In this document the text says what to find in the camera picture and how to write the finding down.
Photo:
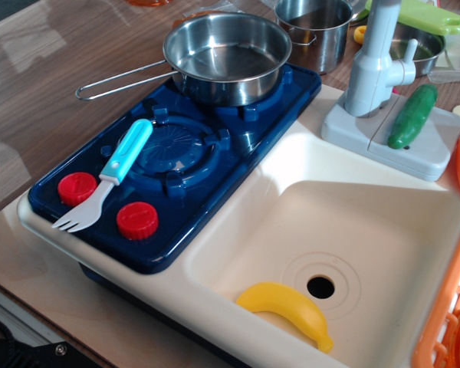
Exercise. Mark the blue toy stove top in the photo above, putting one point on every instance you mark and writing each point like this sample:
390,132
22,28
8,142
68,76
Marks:
196,157

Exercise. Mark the right red stove knob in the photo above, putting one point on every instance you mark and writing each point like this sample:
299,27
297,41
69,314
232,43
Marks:
137,220

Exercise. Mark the red stove knob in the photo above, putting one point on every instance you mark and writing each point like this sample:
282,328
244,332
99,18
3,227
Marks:
137,220
76,187

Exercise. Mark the cream toy sink unit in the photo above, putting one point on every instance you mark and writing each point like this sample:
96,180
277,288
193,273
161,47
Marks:
385,239

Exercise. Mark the left red stove knob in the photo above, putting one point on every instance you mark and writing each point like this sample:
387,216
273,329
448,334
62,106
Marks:
76,187

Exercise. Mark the yellow toy banana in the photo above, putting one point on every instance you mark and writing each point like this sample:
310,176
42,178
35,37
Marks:
293,306

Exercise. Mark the grey toy faucet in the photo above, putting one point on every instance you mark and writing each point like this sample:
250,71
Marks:
363,117

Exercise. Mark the tall steel pot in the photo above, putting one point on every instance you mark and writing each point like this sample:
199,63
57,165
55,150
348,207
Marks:
318,31

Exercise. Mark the green toy cucumber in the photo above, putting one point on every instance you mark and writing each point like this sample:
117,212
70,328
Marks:
412,117

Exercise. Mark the yellow toy piece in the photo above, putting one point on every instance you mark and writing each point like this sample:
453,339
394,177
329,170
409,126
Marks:
359,34

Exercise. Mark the orange object top edge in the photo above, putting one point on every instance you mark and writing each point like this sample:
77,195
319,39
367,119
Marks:
148,3

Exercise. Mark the steel bowl behind faucet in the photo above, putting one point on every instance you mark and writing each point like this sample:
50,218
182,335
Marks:
429,48

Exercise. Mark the orange plastic dish rack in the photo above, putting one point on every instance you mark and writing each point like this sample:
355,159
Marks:
434,347

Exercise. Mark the blue handled toy fork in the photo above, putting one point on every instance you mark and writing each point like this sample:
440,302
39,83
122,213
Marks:
112,174

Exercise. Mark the steel pan with wire handle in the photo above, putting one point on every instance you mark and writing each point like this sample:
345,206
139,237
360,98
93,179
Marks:
225,59

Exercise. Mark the black bracket bottom left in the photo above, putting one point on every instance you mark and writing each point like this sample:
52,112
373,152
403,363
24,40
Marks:
14,353

